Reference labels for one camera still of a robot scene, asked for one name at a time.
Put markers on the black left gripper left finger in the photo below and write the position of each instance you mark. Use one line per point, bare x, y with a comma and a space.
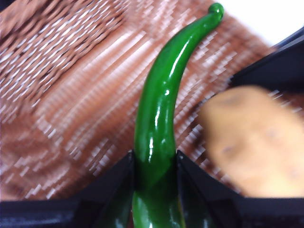
59, 213

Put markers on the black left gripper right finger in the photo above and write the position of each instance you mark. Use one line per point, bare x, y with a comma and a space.
237, 213

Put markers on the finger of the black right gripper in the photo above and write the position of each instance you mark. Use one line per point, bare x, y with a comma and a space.
285, 69

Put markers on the brown woven wicker basket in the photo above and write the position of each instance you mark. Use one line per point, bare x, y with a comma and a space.
71, 107

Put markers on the green chili pepper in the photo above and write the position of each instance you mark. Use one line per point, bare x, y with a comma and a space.
161, 107

